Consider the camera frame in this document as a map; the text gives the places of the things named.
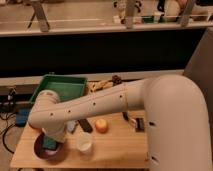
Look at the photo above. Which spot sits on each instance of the green sponge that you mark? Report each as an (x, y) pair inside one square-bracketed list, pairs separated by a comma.
[(49, 143)]

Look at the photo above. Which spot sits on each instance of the orange apple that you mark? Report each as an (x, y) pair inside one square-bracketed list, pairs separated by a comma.
[(101, 125)]

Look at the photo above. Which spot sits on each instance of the blue box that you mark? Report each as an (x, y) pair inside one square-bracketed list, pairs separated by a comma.
[(22, 117)]

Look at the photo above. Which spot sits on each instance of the white plastic cup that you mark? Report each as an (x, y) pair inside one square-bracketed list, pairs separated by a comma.
[(84, 142)]

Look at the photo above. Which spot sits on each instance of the black remote control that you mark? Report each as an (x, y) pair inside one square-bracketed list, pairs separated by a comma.
[(85, 125)]

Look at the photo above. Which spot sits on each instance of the green plastic tray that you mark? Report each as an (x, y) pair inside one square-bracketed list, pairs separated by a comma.
[(67, 87)]

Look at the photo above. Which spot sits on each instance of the yellow banana toy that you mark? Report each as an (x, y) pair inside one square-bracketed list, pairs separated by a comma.
[(100, 85)]

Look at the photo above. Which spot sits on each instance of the black handled knife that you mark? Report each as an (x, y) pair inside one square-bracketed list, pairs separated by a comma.
[(125, 116)]

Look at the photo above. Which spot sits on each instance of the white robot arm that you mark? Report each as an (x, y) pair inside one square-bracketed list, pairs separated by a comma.
[(178, 127)]

